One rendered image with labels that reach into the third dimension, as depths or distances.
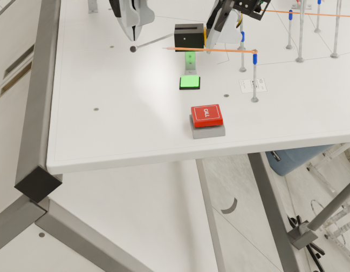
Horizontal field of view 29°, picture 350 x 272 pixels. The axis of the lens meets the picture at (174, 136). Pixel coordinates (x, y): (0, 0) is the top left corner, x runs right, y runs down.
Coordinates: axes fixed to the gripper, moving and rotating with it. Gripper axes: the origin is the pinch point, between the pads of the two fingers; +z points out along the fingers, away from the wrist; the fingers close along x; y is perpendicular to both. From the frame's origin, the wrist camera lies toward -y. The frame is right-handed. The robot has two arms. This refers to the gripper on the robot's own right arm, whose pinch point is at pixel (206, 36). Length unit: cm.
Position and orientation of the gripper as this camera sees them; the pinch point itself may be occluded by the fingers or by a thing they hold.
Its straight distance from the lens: 133.2
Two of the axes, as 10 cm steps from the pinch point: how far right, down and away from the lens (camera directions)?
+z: -3.7, 7.4, 5.6
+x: 0.5, -5.9, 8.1
